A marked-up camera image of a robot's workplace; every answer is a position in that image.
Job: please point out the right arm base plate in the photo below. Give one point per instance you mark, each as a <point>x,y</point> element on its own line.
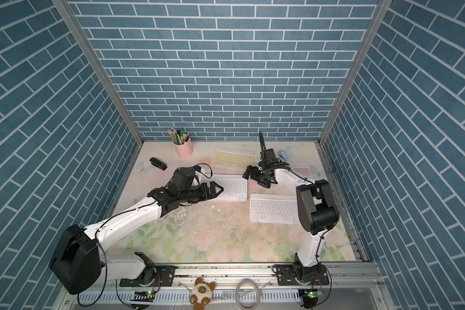
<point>294,274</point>

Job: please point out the pink keyboard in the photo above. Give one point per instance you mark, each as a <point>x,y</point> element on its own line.
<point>302,169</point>

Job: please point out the pencils in cup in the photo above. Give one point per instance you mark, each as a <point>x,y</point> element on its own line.
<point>179,137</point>

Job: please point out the white keyboard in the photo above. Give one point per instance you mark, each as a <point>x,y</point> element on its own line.
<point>235,187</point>
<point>278,209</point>

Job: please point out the yellow keyboard at back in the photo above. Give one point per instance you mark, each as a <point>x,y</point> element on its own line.
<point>232,158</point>

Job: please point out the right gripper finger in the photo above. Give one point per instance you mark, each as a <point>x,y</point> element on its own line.
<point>250,172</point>
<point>264,182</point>

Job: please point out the pink pencil cup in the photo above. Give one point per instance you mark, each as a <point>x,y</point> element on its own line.
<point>185,150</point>

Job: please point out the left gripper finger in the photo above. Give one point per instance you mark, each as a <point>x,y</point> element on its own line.
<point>212,190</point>
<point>197,197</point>

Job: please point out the small blue stapler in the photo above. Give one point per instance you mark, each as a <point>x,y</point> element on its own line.
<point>283,155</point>

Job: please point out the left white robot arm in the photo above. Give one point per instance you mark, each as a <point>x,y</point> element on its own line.
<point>80,256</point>

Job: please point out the plush toy cat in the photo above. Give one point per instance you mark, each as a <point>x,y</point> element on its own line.
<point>201,294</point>

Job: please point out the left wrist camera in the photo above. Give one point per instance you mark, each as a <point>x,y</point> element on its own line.
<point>185,178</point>

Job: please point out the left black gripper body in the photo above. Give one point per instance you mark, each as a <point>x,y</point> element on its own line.
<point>194,192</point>

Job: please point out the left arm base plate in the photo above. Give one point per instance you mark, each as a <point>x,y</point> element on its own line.
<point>158,276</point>

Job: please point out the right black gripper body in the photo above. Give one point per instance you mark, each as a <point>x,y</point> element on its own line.
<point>263,175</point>

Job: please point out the aluminium front rail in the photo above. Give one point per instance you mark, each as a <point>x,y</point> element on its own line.
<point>353,285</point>

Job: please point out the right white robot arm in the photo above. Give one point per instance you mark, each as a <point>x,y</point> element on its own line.
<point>317,214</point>

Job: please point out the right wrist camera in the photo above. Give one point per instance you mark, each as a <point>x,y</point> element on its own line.
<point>268,159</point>

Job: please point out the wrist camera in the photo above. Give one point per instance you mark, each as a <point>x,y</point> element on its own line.
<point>185,178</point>
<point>268,159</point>

